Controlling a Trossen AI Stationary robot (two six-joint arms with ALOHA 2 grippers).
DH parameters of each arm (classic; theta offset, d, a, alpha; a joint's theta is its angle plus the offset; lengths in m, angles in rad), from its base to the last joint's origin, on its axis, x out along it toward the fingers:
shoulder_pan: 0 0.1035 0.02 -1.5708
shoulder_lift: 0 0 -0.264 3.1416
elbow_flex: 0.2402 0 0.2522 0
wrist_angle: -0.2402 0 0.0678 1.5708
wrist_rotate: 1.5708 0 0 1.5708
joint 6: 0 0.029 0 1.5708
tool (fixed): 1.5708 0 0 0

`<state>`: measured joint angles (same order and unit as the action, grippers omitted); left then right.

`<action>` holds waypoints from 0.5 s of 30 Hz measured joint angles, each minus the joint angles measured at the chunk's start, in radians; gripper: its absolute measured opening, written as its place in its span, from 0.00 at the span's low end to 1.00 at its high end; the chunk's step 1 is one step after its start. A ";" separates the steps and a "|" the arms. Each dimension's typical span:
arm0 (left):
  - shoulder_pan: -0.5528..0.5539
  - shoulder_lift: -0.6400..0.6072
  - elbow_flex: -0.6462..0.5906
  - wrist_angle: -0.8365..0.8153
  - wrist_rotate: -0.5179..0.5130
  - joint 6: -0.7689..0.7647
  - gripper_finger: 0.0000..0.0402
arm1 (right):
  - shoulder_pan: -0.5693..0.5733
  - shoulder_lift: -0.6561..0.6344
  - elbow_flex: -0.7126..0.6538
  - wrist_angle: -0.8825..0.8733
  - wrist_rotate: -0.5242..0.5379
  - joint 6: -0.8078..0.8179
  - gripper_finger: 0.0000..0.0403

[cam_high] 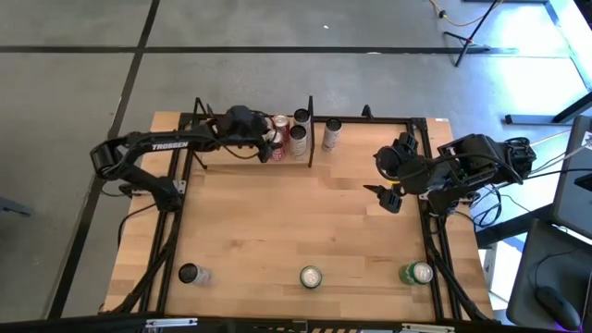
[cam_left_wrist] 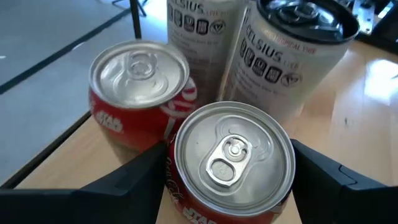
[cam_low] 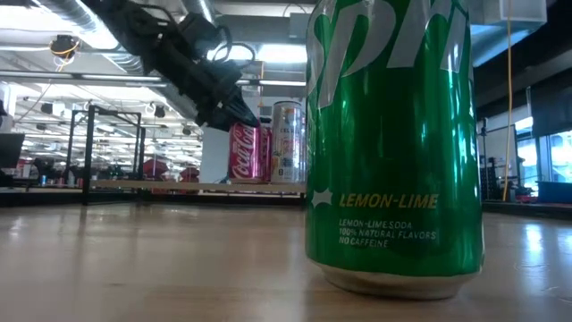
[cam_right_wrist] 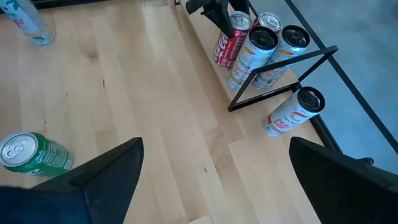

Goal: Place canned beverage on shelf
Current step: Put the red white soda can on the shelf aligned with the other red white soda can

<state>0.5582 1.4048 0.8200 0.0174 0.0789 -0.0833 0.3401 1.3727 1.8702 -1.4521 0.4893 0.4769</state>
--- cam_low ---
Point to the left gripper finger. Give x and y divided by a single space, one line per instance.
239 112
213 121

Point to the red Coca-Cola can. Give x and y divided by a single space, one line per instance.
245 152
266 154

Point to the silver Celsius can pink print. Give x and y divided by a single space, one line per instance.
288 143

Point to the green Sprite can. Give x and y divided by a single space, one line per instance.
393 156

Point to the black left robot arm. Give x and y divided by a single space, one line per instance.
129 22

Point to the long ceiling light bar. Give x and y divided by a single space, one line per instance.
277 82
67 76

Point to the red chair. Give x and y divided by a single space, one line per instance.
155 169
190 174

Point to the black monitor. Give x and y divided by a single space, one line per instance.
11 149

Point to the black pegboard panel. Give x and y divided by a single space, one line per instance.
493 179

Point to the blue plastic bin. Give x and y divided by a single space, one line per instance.
556 192

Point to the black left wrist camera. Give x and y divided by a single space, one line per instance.
199 29

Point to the black ceiling camera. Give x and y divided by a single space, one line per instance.
64 46

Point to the black aluminium table frame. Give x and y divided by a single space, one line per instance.
514 208

